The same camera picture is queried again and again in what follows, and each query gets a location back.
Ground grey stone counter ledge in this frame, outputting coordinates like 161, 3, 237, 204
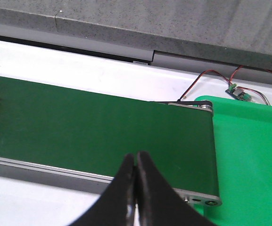
0, 0, 272, 69

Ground aluminium conveyor frame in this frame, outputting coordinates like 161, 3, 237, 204
0, 101, 222, 206

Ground green plastic tray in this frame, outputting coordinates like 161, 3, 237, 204
199, 96, 272, 226

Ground green conveyor belt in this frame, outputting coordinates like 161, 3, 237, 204
0, 77, 219, 196

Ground small blue circuit board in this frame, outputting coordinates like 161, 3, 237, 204
225, 84, 252, 102

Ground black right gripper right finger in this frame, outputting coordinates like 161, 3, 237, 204
136, 151, 214, 226

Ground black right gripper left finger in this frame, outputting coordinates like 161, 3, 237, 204
71, 154, 135, 226

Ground red black wires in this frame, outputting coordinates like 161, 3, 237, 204
177, 65, 272, 106

